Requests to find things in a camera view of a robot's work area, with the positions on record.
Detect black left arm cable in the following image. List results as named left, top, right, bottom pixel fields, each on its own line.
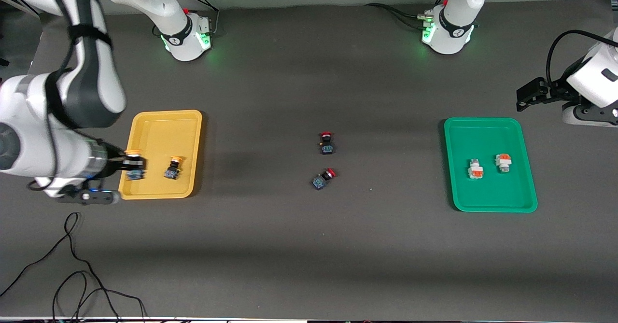
left=546, top=29, right=618, bottom=84

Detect yellow plastic tray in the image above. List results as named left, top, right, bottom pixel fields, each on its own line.
left=118, top=110, right=203, bottom=200

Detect loose black cable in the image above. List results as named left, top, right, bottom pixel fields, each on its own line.
left=0, top=212, right=148, bottom=323

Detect green plastic tray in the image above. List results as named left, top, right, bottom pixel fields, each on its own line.
left=443, top=117, right=538, bottom=213

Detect dark grey table mat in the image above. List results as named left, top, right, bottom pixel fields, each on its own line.
left=0, top=0, right=618, bottom=321

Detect black left base cables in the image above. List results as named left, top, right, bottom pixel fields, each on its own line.
left=365, top=0, right=452, bottom=30

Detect yellow push button black body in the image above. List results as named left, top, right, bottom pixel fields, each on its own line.
left=125, top=148, right=147, bottom=182
left=163, top=156, right=184, bottom=180

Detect red mushroom push button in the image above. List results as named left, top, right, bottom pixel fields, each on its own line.
left=319, top=131, right=336, bottom=155
left=311, top=168, right=337, bottom=190

